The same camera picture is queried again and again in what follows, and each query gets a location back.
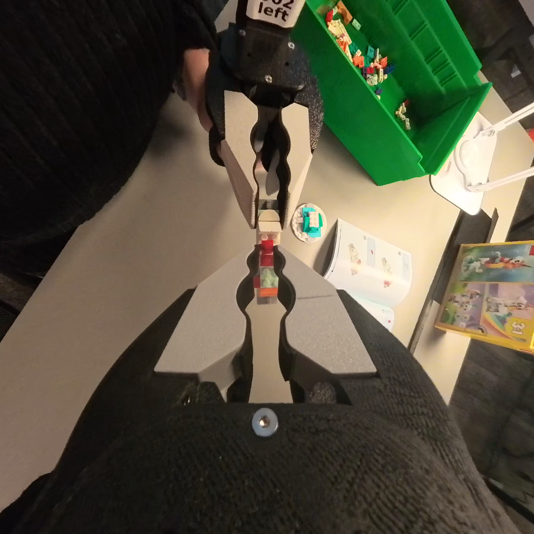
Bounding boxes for green plastic bin with pieces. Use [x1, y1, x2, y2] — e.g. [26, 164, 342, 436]
[288, 0, 494, 187]

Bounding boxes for yellow lego set box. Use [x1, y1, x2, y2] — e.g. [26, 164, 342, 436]
[435, 241, 534, 355]

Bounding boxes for white and red lego model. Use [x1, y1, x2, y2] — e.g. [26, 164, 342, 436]
[254, 200, 281, 305]

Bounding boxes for person's left forearm black sleeve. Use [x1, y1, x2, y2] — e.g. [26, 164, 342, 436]
[0, 0, 219, 259]

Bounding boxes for wooden and white desk lamp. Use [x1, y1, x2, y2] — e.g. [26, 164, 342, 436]
[430, 102, 534, 216]

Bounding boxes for open lego instruction booklet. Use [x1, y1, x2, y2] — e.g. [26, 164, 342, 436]
[323, 218, 412, 332]

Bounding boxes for pile of lego pieces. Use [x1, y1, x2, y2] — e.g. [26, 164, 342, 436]
[315, 0, 412, 131]

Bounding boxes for round white plate teal bricks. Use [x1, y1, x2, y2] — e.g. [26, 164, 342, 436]
[291, 203, 327, 243]

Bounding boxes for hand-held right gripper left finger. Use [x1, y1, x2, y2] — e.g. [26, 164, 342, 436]
[154, 245, 256, 402]

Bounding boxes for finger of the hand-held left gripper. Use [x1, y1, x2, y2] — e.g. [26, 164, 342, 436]
[275, 104, 315, 232]
[219, 89, 263, 231]

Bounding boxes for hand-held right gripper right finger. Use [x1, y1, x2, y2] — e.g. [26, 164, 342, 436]
[276, 245, 378, 402]

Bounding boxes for person's left hand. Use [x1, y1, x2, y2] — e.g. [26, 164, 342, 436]
[172, 47, 217, 132]

